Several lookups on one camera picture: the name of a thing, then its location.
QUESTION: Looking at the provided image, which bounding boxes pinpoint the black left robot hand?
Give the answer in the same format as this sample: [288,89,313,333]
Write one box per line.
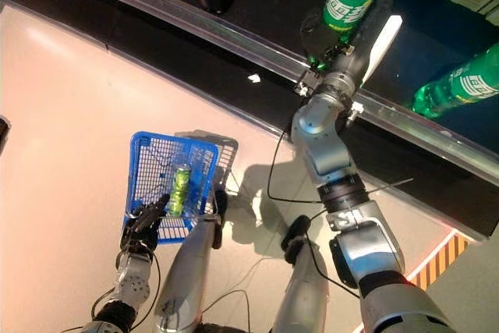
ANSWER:
[119,193,172,256]

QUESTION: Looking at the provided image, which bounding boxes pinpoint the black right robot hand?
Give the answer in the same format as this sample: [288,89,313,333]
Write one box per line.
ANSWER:
[299,0,404,92]

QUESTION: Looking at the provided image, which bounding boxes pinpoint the green soda bottle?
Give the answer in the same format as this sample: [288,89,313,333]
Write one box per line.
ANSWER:
[321,0,391,44]
[412,42,499,119]

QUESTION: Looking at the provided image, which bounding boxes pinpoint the blue plastic shopping basket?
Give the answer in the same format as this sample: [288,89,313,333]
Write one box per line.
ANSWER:
[122,131,221,246]

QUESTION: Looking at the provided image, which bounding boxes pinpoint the green drink can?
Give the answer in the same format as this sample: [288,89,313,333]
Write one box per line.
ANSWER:
[166,164,192,217]

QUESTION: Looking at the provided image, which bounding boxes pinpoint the silver left robot leg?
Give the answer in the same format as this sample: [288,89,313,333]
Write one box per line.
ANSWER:
[154,190,229,333]

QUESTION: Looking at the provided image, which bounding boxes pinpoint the black store shelf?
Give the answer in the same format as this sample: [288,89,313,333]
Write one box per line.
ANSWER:
[0,0,499,243]

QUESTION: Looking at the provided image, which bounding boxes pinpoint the black zip tie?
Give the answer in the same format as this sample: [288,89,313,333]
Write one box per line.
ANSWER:
[366,178,414,196]

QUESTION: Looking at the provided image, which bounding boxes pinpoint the black robot waist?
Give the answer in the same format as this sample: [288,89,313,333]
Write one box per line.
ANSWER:
[198,323,274,333]

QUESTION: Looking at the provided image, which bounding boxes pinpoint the orange black striped floor tape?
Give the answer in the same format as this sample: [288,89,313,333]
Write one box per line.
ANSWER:
[407,231,473,292]

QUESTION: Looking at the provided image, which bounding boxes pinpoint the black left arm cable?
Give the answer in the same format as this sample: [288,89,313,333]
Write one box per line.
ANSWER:
[90,250,163,333]

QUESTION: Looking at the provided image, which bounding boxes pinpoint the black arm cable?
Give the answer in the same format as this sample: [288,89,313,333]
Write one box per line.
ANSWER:
[90,250,163,333]
[267,128,362,301]

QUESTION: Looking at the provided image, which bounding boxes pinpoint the thin black floor cable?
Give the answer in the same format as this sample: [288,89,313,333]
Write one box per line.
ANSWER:
[200,289,251,333]

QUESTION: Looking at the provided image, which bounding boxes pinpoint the clear plastic shelf rail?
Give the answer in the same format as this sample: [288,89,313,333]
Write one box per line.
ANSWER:
[19,0,499,188]

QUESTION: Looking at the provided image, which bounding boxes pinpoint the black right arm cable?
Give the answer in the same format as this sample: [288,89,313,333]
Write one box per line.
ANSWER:
[267,128,362,301]

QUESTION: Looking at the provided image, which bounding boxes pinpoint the dark cabinet with clear rail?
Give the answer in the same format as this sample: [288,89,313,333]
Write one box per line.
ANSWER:
[0,116,12,154]

